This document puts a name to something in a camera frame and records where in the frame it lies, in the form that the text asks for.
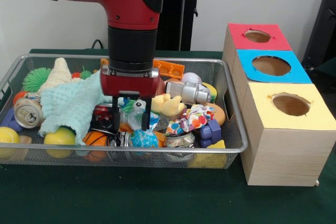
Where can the globe print ball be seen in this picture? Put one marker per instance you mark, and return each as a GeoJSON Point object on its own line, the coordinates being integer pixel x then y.
{"type": "Point", "coordinates": [144, 138]}

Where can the polka dot crumpled wrapper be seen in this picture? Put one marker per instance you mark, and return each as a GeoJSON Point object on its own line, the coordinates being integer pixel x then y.
{"type": "Point", "coordinates": [194, 120]}

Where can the crushed silver drink can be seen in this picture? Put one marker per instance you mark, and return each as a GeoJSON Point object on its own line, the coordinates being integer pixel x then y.
{"type": "Point", "coordinates": [26, 115]}

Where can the yellow ball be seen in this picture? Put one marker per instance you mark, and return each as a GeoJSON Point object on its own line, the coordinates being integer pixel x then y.
{"type": "Point", "coordinates": [59, 138]}
{"type": "Point", "coordinates": [8, 136]}

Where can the black chair back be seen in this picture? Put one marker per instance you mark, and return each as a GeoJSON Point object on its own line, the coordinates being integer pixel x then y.
{"type": "Point", "coordinates": [324, 24]}

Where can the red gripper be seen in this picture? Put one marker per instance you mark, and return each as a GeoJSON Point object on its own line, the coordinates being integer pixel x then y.
{"type": "Point", "coordinates": [131, 85]}

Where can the wooden three-hole box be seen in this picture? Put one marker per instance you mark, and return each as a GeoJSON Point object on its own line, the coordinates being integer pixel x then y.
{"type": "Point", "coordinates": [283, 155]}

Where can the silver mesh bin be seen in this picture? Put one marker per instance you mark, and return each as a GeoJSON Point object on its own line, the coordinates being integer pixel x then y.
{"type": "Point", "coordinates": [231, 129]}

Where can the dark green tablecloth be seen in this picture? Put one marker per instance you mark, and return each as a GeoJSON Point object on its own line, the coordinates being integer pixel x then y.
{"type": "Point", "coordinates": [157, 197]}

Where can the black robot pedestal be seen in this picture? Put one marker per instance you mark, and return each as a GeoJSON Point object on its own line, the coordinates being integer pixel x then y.
{"type": "Point", "coordinates": [178, 11]}

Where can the clear blue-print plastic packet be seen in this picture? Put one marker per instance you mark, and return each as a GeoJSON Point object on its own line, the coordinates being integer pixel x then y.
{"type": "Point", "coordinates": [134, 117]}

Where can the orange plastic tray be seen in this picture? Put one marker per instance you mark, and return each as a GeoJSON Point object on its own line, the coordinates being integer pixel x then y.
{"type": "Point", "coordinates": [168, 69]}

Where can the mint muslin cloth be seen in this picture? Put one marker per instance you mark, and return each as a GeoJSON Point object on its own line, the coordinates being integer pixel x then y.
{"type": "Point", "coordinates": [71, 103]}

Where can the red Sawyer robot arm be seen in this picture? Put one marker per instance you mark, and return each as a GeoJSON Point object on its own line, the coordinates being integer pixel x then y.
{"type": "Point", "coordinates": [126, 11]}

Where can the yellow plush duck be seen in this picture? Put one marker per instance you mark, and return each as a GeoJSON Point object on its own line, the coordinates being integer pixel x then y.
{"type": "Point", "coordinates": [168, 104]}

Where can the purple toy block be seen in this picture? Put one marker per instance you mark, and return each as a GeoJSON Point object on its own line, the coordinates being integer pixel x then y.
{"type": "Point", "coordinates": [210, 130]}

